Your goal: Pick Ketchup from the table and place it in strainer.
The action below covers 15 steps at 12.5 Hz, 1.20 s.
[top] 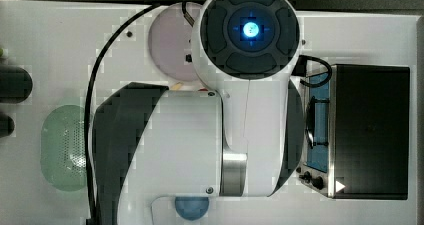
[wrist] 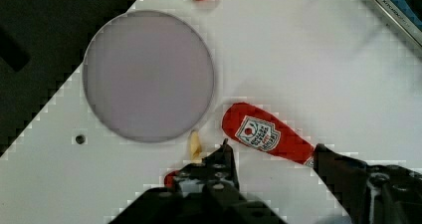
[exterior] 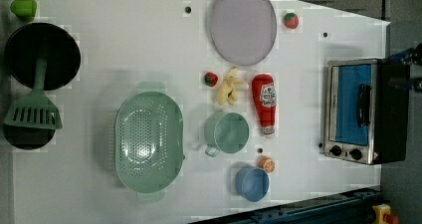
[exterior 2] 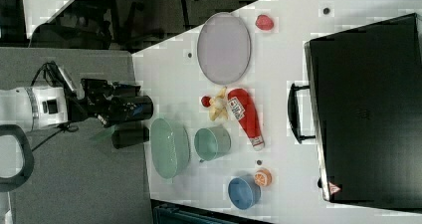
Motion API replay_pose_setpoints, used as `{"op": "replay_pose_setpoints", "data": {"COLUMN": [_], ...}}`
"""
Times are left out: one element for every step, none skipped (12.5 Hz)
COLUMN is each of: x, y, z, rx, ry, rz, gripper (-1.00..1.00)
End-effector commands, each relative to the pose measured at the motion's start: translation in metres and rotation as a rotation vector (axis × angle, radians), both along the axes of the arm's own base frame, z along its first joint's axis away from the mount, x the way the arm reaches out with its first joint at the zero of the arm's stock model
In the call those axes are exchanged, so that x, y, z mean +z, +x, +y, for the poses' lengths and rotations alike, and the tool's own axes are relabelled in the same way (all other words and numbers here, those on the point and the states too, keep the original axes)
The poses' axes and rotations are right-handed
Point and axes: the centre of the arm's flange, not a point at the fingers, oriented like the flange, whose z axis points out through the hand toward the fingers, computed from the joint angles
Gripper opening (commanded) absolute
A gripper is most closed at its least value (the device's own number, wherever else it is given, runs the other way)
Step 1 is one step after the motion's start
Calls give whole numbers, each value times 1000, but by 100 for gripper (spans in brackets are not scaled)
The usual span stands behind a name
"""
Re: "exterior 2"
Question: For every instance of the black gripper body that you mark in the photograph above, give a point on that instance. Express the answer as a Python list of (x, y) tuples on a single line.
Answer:
[(96, 100)]

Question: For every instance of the red plush ketchup bottle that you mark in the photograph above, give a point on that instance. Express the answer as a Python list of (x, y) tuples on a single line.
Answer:
[(244, 111)]

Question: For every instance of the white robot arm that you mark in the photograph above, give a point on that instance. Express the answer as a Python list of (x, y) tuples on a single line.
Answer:
[(58, 104)]

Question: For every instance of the black cylindrical cup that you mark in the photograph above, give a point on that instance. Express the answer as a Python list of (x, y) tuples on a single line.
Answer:
[(126, 109)]

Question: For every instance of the small red plush strawberry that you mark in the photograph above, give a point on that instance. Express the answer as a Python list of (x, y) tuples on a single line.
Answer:
[(205, 101)]

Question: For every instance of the yellow plush banana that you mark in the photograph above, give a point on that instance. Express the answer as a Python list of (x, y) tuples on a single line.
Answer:
[(218, 106)]

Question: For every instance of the light green cup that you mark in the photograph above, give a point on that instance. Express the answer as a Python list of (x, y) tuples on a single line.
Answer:
[(212, 142)]

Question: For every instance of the dark teal crate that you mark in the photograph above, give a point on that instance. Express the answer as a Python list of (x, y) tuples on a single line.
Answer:
[(173, 214)]

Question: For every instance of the large grey plate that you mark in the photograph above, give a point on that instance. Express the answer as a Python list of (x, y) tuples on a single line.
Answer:
[(223, 48)]

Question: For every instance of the blue bowl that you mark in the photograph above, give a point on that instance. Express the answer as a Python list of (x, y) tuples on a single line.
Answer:
[(243, 192)]

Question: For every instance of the red strawberry toy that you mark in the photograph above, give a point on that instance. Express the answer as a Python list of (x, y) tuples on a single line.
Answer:
[(264, 22)]

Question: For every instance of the orange slice toy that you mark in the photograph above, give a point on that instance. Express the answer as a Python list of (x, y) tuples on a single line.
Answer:
[(263, 177)]

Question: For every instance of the black toaster oven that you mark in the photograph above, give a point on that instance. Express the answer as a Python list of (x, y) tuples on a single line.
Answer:
[(365, 88)]

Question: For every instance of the black oven door handle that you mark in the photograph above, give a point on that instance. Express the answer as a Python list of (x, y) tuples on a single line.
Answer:
[(294, 113)]

